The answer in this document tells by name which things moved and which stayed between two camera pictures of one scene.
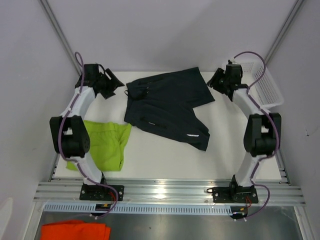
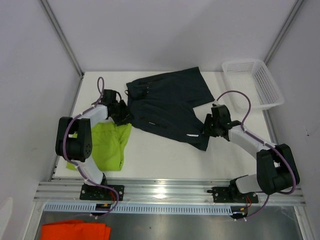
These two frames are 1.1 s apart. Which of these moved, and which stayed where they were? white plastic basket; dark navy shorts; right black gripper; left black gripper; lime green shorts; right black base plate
Moved: left black gripper; right black gripper
Stayed: white plastic basket; right black base plate; lime green shorts; dark navy shorts
